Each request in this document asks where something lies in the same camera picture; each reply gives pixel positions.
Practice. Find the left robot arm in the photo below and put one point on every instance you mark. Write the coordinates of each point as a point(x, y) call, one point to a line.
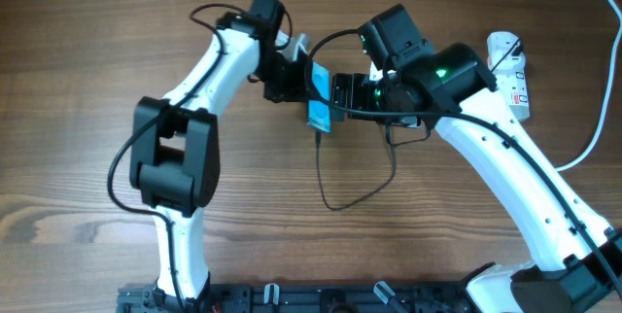
point(175, 150)

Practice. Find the white USB charger adapter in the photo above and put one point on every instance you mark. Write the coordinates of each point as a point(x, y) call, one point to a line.
point(505, 53)

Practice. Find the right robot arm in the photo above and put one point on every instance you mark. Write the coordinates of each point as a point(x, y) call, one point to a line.
point(575, 253)

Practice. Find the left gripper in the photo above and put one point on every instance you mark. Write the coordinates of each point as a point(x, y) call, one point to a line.
point(298, 88)

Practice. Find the white power strip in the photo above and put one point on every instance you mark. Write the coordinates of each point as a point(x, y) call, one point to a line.
point(515, 91)

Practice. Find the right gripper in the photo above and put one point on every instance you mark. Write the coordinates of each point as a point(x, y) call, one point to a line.
point(359, 84)

